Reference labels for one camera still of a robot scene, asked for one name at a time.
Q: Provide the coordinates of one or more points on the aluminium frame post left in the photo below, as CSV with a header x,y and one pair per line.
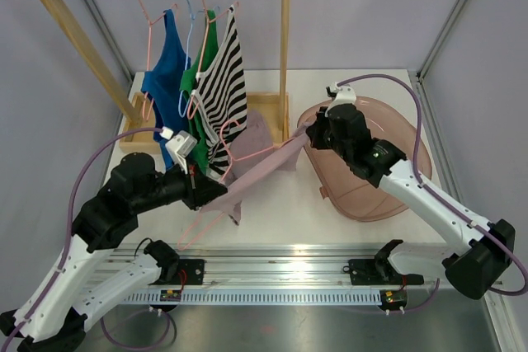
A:
x,y
111,43

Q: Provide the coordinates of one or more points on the black white striped tank top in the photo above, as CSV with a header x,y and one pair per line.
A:
x,y
222,98

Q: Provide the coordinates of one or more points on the pink translucent plastic basin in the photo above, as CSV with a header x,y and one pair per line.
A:
x,y
350,195

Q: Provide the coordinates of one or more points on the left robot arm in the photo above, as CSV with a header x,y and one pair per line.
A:
x,y
57,317

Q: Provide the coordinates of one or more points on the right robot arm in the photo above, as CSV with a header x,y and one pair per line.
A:
x,y
480,251

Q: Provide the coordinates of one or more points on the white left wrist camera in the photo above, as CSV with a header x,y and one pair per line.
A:
x,y
175,148

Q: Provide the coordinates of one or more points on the blue tank top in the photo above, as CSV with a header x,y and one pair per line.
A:
x,y
162,83

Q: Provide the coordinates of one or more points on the light blue wire hanger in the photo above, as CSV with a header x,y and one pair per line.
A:
x,y
192,17

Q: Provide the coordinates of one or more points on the pink hanger under blue top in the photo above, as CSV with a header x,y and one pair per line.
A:
x,y
147,108

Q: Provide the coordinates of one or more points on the aluminium frame post right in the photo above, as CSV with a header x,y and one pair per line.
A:
x,y
448,26

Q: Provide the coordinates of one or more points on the pale pink tank top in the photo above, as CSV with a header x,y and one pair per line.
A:
x,y
255,158

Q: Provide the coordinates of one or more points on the aluminium frame post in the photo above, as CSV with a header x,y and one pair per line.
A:
x,y
448,26
111,43

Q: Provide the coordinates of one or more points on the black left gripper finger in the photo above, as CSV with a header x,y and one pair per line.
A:
x,y
197,206
209,189

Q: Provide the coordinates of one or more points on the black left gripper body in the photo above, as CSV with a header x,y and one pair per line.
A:
x,y
178,185

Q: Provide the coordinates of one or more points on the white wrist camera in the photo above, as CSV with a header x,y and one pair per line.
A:
x,y
175,148
340,95

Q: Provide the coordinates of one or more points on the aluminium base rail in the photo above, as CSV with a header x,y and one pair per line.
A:
x,y
296,275

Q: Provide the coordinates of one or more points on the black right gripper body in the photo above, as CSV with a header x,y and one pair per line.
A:
x,y
322,137

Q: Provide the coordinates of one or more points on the green tank top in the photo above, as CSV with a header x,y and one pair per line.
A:
x,y
188,85

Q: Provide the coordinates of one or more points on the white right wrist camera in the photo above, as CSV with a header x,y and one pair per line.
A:
x,y
340,95

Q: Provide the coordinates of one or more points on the wooden clothes rack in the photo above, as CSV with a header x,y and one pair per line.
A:
x,y
273,106

